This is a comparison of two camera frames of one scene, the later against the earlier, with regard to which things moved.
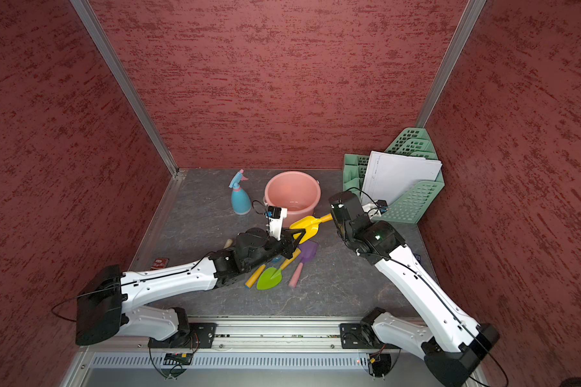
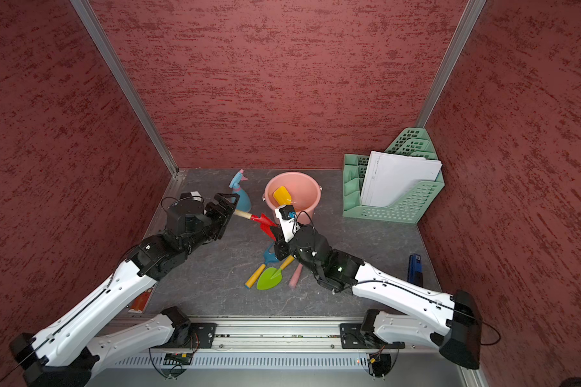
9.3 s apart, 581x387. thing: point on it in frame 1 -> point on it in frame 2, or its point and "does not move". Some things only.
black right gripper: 336,220 -> 282,251
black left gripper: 289,246 -> 223,216
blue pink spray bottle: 240,201 does not move
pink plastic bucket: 298,192 does not move
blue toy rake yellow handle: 255,276 does not move
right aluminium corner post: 474,11 does not move
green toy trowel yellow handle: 272,276 does not move
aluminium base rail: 257,353 does not move
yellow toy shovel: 310,224 -> 282,196
